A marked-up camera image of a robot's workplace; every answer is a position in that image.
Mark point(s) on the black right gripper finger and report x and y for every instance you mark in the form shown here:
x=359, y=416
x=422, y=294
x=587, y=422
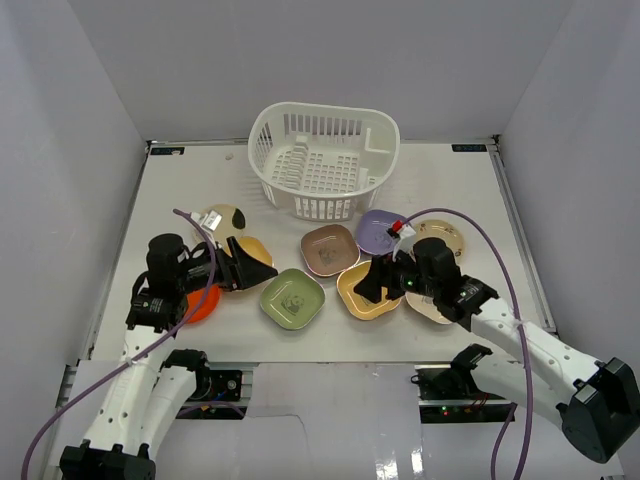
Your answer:
x=394, y=293
x=375, y=280

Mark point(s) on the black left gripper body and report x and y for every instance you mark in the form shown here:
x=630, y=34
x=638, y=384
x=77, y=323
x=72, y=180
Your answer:
x=230, y=270

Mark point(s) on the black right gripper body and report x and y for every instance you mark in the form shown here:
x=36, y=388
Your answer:
x=399, y=268

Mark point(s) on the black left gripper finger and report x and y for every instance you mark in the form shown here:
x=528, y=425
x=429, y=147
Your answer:
x=231, y=285
x=247, y=266

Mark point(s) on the yellow square panda plate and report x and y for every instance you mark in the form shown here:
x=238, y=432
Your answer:
x=358, y=306

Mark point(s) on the green square panda plate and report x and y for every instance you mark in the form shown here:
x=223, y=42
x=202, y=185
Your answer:
x=292, y=299

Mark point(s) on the brown square panda plate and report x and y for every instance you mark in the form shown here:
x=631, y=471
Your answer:
x=329, y=250

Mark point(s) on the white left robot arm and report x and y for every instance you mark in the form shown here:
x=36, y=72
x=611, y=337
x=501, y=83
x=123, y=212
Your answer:
x=155, y=379

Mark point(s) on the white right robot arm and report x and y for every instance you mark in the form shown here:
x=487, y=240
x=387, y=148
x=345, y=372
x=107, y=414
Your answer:
x=594, y=403

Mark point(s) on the white plastic dish bin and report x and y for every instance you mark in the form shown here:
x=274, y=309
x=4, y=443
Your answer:
x=320, y=162

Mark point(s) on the orange round plate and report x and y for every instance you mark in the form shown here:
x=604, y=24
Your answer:
x=201, y=305

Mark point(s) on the cream square panda plate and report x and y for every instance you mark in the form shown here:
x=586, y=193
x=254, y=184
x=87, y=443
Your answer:
x=424, y=306

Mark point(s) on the beige round plate black spot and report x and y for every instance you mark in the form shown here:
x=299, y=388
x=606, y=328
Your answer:
x=232, y=225

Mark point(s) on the purple square panda plate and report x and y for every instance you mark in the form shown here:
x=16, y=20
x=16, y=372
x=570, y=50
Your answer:
x=372, y=231

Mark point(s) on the beige round floral plate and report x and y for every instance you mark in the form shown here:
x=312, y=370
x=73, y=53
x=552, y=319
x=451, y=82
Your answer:
x=443, y=230

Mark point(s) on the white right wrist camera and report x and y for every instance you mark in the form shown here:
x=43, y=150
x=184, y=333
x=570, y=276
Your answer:
x=403, y=233

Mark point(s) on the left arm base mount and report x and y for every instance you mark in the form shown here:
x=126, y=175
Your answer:
x=221, y=398

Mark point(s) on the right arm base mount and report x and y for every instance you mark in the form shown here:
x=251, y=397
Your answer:
x=447, y=398

